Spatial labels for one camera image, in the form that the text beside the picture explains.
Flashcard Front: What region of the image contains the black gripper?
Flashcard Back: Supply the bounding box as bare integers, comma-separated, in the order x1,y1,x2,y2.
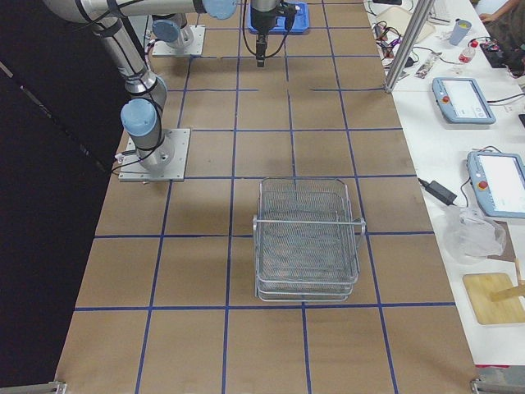
250,0,297,67

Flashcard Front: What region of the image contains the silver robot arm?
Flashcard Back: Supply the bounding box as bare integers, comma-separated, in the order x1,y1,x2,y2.
44,1,236,172
152,1,298,67

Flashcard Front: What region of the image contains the blue plastic tray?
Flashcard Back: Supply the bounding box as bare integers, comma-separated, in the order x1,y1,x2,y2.
246,1,310,34

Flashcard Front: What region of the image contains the beige plastic tray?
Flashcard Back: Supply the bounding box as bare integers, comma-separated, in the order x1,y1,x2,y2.
377,6,436,44

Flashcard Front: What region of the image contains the blue grey cup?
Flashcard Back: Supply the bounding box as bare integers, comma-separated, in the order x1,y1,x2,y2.
448,19,472,46

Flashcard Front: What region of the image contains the far blue teach pendant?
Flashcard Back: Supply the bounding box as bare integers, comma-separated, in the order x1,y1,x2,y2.
431,77,496,125

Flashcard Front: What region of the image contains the blue teach pendant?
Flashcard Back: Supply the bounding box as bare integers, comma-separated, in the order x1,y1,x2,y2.
467,151,524,218
431,77,496,125

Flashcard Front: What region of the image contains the clear bottle red label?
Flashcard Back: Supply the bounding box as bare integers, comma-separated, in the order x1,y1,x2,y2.
458,39,479,65

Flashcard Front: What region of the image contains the black power adapter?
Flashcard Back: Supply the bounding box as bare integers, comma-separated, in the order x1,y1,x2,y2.
419,180,457,206

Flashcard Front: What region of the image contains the near blue teach pendant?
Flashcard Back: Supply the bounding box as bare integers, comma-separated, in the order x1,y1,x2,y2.
467,151,524,218

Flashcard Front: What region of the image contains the clear plastic bag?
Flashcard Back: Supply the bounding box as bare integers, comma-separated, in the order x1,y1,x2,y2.
443,206,507,263

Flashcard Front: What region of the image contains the wooden cutting board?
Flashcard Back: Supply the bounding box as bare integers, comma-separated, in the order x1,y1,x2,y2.
463,273,524,325

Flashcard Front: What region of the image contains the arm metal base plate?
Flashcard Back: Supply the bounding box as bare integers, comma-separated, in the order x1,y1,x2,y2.
116,129,190,181
153,25,205,57

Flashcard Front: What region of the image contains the aluminium frame post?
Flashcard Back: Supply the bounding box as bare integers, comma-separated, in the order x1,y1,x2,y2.
384,0,434,94

